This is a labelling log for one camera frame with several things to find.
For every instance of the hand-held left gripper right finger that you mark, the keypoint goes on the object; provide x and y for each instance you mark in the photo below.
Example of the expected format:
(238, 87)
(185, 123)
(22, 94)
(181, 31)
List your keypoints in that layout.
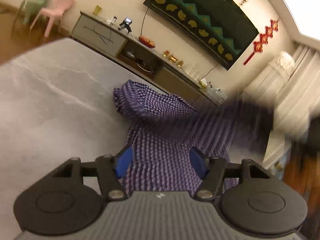
(198, 163)

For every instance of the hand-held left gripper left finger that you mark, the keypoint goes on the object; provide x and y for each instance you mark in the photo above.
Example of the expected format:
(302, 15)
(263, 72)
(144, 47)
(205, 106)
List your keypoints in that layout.
(124, 162)

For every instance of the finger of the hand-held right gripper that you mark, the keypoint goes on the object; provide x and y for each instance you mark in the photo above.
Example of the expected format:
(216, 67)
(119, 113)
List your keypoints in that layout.
(250, 112)

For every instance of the navy plaid shirt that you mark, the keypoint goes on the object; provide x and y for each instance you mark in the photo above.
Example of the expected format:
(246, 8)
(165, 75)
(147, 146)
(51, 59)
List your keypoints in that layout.
(160, 105)

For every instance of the white tray with small things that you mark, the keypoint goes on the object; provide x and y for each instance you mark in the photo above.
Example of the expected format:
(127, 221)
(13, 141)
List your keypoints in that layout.
(218, 93)

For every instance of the white curtain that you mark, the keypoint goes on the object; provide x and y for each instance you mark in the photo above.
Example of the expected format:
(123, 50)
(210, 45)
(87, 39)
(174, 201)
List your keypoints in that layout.
(287, 97)

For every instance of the set of glass cups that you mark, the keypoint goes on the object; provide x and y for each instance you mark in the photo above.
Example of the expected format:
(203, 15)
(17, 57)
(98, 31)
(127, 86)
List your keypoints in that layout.
(192, 71)

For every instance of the red hanging ornament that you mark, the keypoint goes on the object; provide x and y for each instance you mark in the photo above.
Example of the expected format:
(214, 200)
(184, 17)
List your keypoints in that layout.
(262, 42)

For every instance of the small red gold cup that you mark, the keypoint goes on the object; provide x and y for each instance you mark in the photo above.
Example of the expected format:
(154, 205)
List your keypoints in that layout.
(166, 54)
(181, 63)

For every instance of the gold ingot ornament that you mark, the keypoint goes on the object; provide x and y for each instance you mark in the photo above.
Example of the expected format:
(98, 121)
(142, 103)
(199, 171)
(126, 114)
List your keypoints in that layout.
(173, 58)

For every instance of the red plate of fruit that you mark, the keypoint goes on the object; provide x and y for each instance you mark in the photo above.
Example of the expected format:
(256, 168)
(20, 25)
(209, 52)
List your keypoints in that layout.
(147, 42)

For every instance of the long grey sideboard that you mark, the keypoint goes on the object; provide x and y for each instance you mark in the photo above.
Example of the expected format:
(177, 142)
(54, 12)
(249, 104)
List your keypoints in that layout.
(100, 33)

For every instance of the handheld device with screen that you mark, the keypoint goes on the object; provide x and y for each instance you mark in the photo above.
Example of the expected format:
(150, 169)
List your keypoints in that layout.
(126, 24)

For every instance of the white power adapter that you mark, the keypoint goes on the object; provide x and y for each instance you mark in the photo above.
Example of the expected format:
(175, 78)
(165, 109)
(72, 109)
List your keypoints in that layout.
(112, 20)

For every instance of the pink plastic chair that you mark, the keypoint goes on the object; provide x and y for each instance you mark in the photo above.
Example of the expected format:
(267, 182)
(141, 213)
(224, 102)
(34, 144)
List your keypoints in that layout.
(53, 10)

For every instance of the green plastic chair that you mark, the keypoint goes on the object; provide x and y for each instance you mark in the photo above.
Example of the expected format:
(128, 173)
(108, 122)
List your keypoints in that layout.
(35, 0)

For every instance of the wall television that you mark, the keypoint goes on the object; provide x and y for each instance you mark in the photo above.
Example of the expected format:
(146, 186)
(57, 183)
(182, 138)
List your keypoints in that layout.
(212, 17)

